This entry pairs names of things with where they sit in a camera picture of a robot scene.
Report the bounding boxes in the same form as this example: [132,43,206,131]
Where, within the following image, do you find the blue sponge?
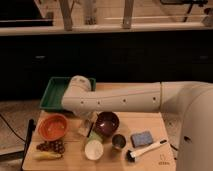
[130,131,153,148]

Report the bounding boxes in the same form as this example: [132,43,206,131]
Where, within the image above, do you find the white round cup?
[84,140,104,160]

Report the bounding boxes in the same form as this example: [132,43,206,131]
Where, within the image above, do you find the black cable left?
[0,114,27,143]

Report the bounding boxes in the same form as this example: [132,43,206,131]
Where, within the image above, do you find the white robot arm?
[61,76,213,171]

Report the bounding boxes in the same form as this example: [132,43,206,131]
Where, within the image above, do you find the small metal cup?
[112,134,126,150]

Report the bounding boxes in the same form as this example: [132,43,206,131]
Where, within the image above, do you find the green plastic tray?
[39,76,97,113]

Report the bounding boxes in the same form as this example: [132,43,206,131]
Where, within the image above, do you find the light green toy vegetable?
[87,131,103,143]

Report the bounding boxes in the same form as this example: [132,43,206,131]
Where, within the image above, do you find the red orange bowl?
[38,114,68,141]

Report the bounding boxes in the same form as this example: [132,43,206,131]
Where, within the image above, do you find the yellow corn cob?
[33,152,62,160]

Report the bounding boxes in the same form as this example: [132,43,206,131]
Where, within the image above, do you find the purple bowl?
[94,112,120,137]

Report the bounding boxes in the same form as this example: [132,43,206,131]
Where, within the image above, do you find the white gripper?
[75,111,97,137]

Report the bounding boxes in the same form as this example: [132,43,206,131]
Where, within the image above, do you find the wooden whiteboard eraser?
[86,122,94,138]

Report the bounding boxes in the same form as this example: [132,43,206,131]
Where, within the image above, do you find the bunch of dark grapes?
[36,140,65,154]

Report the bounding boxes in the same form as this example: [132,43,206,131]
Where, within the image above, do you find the black clamp left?
[19,118,37,171]

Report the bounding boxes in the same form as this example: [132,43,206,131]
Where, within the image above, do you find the white dish brush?
[126,139,167,163]

